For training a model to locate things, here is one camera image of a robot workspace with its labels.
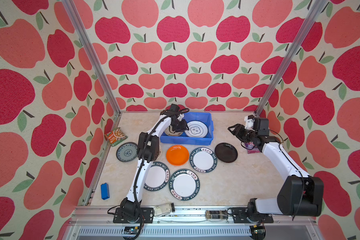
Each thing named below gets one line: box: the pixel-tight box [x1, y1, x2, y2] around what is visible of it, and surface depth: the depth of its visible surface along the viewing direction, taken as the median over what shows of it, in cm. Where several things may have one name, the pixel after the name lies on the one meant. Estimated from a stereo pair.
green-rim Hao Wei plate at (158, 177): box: [143, 161, 171, 192], surface depth 88 cm
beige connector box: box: [153, 203, 173, 217], surface depth 75 cm
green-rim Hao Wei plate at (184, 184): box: [169, 169, 201, 201], surface depth 86 cm
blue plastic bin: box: [159, 112, 214, 146], surface depth 106 cm
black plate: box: [214, 142, 238, 163], surface depth 98 cm
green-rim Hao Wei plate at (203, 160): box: [189, 147, 218, 174], surface depth 96 cm
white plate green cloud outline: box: [184, 120, 209, 138], surface depth 110 cm
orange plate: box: [166, 144, 190, 166], surface depth 95 cm
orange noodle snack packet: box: [104, 127, 128, 147], surface depth 106 cm
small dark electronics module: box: [205, 210, 229, 220], surface depth 73 cm
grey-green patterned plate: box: [116, 142, 138, 163], surface depth 99 cm
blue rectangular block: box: [100, 182, 110, 200], surface depth 83 cm
